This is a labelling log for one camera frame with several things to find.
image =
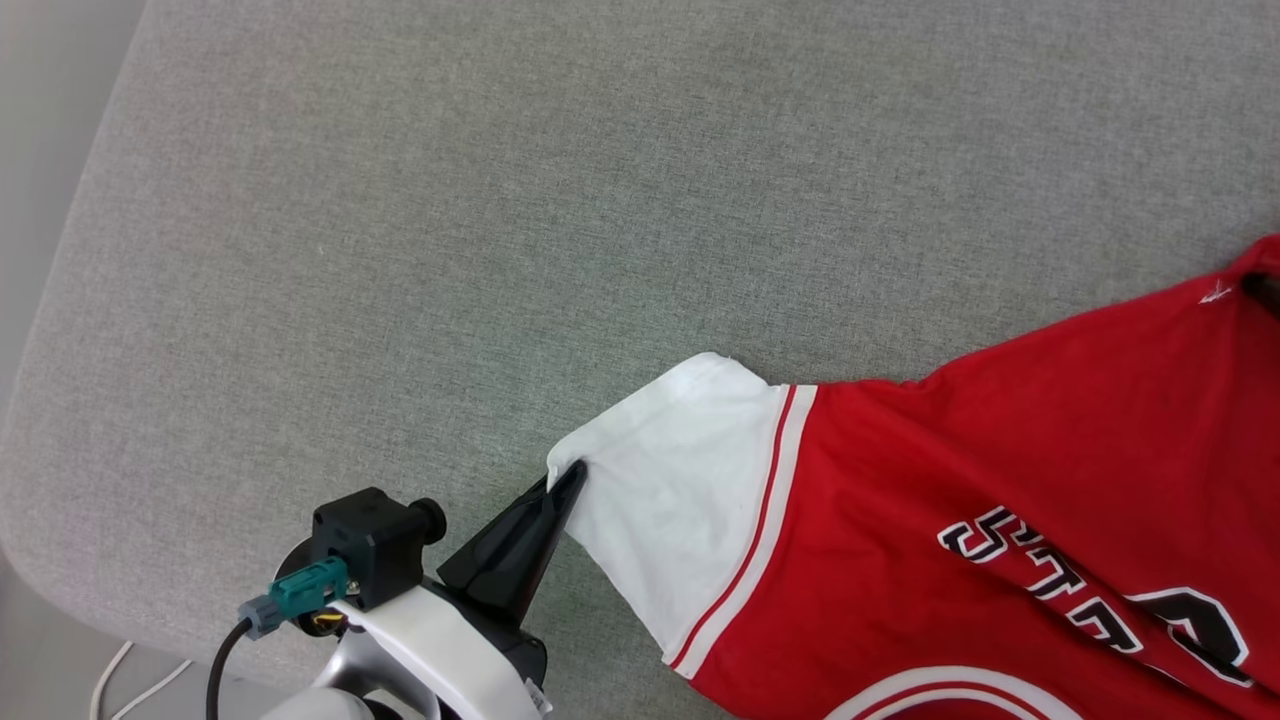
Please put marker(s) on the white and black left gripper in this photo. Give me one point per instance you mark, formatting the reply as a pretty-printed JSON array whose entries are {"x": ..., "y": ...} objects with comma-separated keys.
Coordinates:
[{"x": 470, "y": 650}]

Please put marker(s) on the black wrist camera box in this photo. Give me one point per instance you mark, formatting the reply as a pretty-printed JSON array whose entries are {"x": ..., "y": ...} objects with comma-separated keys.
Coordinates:
[{"x": 370, "y": 540}]

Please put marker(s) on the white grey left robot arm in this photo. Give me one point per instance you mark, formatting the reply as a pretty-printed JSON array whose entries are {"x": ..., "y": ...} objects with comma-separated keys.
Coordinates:
[{"x": 345, "y": 685}]

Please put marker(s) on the red and white jersey shirt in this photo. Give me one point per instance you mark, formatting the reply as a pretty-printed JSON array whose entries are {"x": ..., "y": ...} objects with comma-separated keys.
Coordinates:
[{"x": 1000, "y": 450}]

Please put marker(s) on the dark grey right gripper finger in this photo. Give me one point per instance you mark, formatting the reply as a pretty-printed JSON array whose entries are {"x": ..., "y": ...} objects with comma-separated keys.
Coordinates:
[{"x": 1266, "y": 292}]

